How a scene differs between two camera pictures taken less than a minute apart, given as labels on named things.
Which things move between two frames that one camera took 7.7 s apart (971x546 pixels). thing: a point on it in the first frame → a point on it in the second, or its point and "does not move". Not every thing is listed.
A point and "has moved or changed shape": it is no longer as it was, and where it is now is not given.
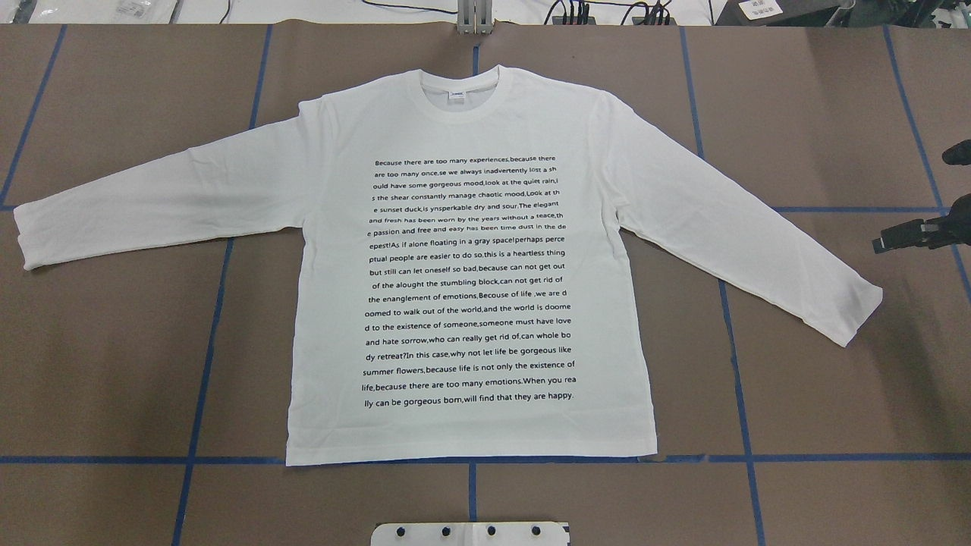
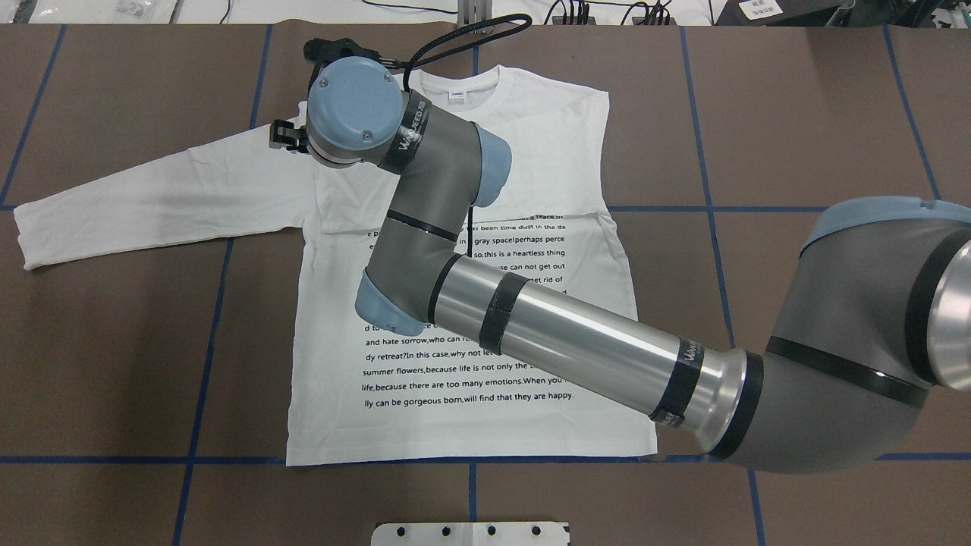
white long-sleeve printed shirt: x=480 y=257 has moved or changed shape
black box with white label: x=775 y=12 does not move
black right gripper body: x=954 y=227 → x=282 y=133
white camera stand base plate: x=470 y=534 does not move
